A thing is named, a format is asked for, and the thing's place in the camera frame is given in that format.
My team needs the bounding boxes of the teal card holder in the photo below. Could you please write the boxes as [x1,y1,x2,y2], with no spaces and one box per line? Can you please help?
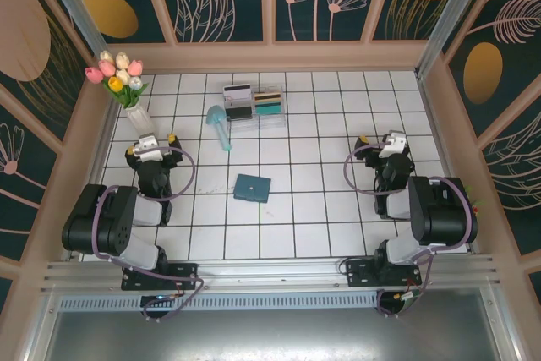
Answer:
[232,173,274,205]

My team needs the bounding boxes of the clear acrylic card organizer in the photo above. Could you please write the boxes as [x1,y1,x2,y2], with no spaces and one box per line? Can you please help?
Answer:
[222,81,289,132]

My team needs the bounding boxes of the white card black stripe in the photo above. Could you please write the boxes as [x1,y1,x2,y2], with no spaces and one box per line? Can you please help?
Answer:
[223,84,250,101]

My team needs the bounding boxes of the teal card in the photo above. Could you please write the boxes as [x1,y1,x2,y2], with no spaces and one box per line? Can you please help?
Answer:
[255,102,284,117]

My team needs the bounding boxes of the gold striped card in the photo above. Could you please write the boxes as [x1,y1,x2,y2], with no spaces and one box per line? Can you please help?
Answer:
[253,90,283,105]

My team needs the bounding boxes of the white ribbed vase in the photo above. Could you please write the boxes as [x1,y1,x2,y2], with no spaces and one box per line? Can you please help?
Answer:
[126,102,157,137]

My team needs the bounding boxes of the light blue scoop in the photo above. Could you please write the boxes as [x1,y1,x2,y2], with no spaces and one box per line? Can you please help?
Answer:
[205,106,233,153]

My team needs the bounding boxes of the potted plant red flowers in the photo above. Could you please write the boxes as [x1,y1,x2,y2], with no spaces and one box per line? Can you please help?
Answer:
[462,185,485,214]

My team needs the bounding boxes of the tulip bouquet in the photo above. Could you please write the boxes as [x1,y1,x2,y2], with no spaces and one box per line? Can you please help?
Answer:
[84,50,150,109]

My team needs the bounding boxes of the small electronics board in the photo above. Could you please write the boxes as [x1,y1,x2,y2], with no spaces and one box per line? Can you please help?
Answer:
[141,293,179,316]
[391,288,424,315]

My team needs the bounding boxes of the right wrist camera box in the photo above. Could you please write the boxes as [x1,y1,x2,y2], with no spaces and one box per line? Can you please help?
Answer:
[378,132,409,160]

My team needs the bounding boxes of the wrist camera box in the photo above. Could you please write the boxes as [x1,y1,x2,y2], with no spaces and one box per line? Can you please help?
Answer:
[134,134,164,163]
[378,132,409,160]

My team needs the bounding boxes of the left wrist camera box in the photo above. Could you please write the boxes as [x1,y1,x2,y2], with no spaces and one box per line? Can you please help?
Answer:
[134,134,164,163]

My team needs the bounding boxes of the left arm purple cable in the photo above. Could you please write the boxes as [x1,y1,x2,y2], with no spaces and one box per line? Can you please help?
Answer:
[90,145,205,323]

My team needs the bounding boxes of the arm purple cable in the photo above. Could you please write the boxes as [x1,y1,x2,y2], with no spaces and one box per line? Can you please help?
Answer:
[90,145,205,323]
[344,143,478,318]

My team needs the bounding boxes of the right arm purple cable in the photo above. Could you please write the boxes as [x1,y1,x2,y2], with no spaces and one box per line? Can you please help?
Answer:
[344,143,478,318]

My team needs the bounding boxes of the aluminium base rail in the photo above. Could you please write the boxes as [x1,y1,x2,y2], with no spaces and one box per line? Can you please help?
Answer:
[40,253,504,294]

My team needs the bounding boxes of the slotted grey cable duct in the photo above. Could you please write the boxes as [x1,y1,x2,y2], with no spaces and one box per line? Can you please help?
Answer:
[57,291,380,314]

